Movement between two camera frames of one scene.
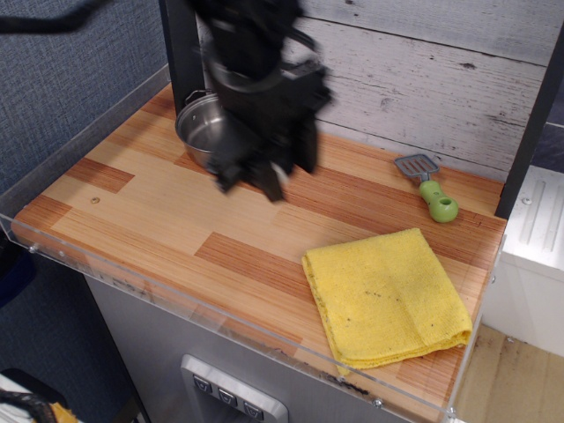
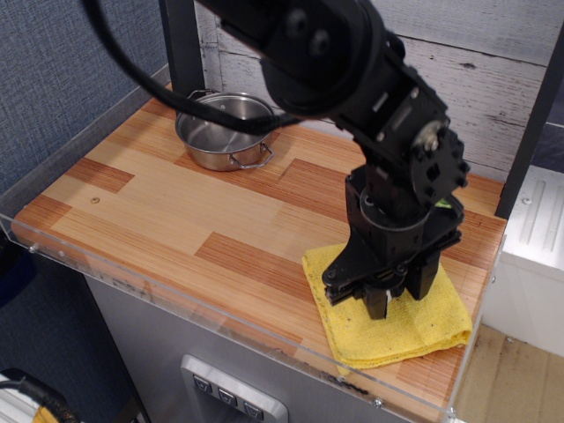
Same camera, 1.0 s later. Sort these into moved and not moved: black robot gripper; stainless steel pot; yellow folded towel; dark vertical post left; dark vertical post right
Moved: black robot gripper
Not moved: stainless steel pot; dark vertical post left; yellow folded towel; dark vertical post right
